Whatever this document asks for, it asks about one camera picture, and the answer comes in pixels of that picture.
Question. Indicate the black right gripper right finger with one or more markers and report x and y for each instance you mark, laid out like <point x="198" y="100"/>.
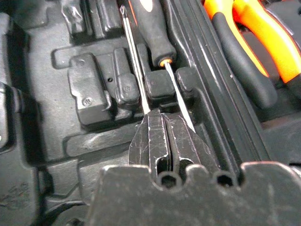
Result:
<point x="185" y="146"/>

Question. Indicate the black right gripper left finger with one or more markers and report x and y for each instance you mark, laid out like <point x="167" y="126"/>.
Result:
<point x="148" y="141"/>

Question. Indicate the black plastic tool case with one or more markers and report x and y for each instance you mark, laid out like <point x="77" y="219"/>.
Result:
<point x="47" y="94"/>

